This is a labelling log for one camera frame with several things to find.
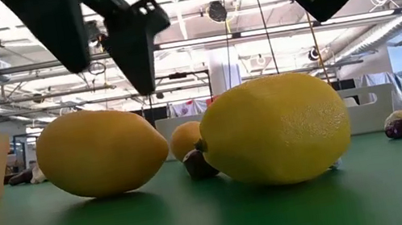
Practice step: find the black metal gantry frame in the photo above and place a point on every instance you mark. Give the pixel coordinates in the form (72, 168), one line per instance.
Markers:
(177, 75)

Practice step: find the white hanging cloth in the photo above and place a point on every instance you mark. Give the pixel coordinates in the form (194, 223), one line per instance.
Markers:
(188, 108)

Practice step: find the yellow lemon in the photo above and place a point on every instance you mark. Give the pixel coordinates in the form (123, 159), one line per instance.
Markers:
(101, 153)
(274, 133)

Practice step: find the white and red pillar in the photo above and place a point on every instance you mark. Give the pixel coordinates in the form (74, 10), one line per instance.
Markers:
(224, 67)

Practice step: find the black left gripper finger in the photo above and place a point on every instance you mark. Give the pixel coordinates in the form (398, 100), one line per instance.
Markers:
(55, 26)
(133, 50)

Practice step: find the long dark purple eggplant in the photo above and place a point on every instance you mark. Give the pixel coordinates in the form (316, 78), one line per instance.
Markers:
(21, 177)

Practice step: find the black partition panel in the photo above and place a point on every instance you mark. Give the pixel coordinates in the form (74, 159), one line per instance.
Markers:
(146, 117)

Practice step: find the white cutting board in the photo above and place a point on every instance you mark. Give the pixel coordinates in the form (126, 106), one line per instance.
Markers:
(369, 117)

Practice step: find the long ceiling light strip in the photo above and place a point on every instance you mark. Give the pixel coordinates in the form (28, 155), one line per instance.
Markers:
(277, 29)

